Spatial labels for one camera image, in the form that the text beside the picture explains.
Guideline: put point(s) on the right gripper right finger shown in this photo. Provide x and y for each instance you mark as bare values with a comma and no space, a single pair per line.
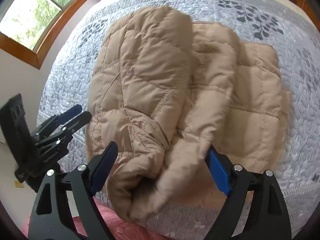
268,217

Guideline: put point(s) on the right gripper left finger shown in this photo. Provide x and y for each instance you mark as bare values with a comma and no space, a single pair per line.
51,217

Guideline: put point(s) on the side window wooden frame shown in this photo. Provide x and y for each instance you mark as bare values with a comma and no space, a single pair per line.
30,27

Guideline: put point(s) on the beige quilted jacket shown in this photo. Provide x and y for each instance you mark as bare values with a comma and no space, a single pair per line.
164,89

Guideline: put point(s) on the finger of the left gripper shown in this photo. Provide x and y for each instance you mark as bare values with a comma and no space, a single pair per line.
70,129
53,122

